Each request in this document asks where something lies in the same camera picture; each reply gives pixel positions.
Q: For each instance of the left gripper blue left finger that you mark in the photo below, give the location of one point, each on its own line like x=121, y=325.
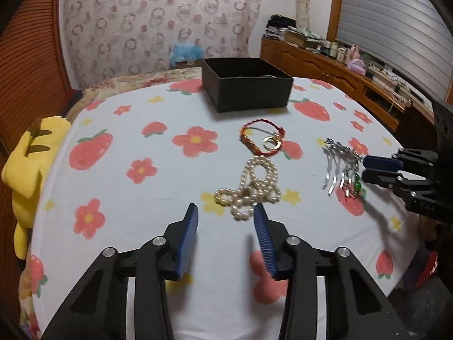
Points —
x=186, y=237

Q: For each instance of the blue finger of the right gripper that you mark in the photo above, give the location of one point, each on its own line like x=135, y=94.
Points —
x=382, y=163
x=382, y=178

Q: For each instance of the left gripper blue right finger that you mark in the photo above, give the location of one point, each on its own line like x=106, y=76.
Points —
x=263, y=228

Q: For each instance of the silver pearl hair comb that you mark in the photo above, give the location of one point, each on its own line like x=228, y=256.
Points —
x=342, y=169

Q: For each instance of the black open jewelry box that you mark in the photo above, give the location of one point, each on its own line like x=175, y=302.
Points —
x=245, y=84

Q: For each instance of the person's right hand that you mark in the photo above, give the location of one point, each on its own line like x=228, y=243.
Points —
x=428, y=228

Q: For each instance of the brown wooden side cabinet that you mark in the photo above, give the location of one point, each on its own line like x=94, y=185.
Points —
x=301, y=63

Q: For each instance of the strawberry flower print cloth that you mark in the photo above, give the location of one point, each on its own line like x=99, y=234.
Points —
x=131, y=165

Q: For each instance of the pink tissue box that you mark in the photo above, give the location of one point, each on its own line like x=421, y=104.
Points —
x=358, y=66

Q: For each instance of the grey window blind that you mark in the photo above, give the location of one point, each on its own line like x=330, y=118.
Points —
x=408, y=35

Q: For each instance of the floral bed quilt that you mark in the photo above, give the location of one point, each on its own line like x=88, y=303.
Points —
x=110, y=87

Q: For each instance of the stack of folded clothes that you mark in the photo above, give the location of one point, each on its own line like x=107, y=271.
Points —
x=282, y=28

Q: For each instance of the cardboard box with blue wrap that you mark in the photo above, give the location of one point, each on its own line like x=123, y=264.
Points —
x=185, y=54

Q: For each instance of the yellow plush toy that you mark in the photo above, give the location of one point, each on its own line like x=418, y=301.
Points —
x=26, y=170

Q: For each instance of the brown louvered wardrobe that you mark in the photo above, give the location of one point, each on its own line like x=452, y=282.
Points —
x=34, y=80

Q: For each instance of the circle pattern sheer curtain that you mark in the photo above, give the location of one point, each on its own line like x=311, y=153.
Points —
x=110, y=38

